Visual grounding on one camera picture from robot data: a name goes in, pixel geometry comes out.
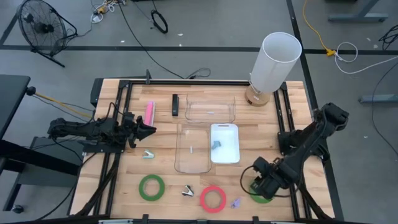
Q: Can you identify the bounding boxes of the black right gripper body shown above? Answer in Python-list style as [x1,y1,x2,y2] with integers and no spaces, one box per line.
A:
[252,156,290,200]

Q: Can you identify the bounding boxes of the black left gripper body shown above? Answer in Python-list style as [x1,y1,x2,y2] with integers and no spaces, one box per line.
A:
[123,113,139,149]

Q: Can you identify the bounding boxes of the green tape roll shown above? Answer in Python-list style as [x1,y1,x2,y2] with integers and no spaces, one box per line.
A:
[248,180,275,205]
[138,174,166,202]

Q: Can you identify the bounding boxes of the black stapler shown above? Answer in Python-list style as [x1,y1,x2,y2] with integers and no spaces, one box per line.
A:
[172,93,180,117]

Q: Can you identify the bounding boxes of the red tape roll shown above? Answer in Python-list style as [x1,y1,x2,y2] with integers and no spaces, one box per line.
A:
[200,185,228,214]

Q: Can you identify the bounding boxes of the white plastic bin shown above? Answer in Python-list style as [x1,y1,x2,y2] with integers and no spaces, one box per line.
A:
[210,123,241,165]

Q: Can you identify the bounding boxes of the clear plastic bin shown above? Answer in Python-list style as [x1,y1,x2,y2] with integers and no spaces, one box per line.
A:
[174,123,213,174]
[185,93,236,124]

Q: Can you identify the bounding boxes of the yellow rod with black knob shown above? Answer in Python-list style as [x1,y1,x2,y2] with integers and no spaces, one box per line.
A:
[25,86,94,119]

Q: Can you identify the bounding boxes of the white shade wooden base lamp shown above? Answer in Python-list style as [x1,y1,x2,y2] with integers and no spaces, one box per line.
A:
[244,31,303,108]

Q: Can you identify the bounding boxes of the black side desk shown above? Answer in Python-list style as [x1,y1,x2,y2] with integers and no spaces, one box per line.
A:
[0,73,31,141]

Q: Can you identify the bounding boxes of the grey table leg base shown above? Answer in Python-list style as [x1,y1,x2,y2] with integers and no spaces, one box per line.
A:
[357,93,398,105]
[327,0,389,24]

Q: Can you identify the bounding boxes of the black floor fan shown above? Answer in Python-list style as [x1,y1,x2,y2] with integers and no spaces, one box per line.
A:
[16,0,78,68]

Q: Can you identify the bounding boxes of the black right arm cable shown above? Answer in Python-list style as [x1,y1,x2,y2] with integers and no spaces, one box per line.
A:
[240,164,292,198]

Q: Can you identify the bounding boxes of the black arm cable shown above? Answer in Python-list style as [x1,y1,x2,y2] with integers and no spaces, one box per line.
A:
[240,164,292,198]
[106,101,127,121]

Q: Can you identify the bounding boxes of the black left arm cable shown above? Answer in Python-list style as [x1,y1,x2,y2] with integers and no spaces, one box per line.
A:
[106,101,127,121]

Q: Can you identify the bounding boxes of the long black floor cable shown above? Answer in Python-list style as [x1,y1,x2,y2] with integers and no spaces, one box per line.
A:
[117,0,185,80]

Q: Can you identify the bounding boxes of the black coiled cable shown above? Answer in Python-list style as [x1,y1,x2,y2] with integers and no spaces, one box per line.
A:
[150,9,169,35]

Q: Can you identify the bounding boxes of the tangled white and yellow cables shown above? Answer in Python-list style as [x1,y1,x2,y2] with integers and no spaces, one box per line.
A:
[89,0,127,24]

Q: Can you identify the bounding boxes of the white cable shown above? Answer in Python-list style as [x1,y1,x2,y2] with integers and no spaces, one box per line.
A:
[333,41,398,75]

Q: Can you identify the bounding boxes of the yellow extension cable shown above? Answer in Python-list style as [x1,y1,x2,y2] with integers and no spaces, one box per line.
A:
[302,0,336,57]

